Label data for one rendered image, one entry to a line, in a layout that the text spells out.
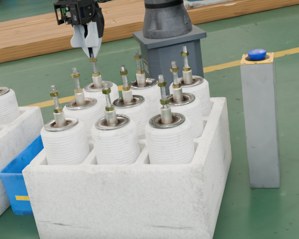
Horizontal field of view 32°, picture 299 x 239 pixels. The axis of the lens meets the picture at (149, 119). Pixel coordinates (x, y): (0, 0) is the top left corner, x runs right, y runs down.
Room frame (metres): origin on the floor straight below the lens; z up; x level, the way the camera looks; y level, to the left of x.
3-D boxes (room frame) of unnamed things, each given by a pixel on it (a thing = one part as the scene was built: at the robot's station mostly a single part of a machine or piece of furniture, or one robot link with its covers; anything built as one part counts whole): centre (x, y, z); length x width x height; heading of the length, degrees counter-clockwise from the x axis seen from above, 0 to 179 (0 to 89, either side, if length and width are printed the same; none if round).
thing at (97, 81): (1.27, 0.12, 0.26); 0.02 x 0.02 x 0.03
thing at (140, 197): (1.12, 0.04, 0.09); 0.39 x 0.39 x 0.18; 72
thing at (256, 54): (1.10, -0.26, 0.32); 0.04 x 0.04 x 0.02
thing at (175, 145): (0.97, -0.03, 0.16); 0.10 x 0.10 x 0.18
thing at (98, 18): (1.26, 0.10, 0.42); 0.05 x 0.02 x 0.09; 59
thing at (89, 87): (1.27, 0.12, 0.25); 0.08 x 0.08 x 0.01
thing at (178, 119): (0.97, -0.03, 0.25); 0.08 x 0.08 x 0.01
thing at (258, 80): (1.10, -0.26, 0.16); 0.07 x 0.07 x 0.31; 72
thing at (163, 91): (0.97, -0.03, 0.31); 0.01 x 0.01 x 0.08
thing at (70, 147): (1.04, 0.19, 0.16); 0.10 x 0.10 x 0.18
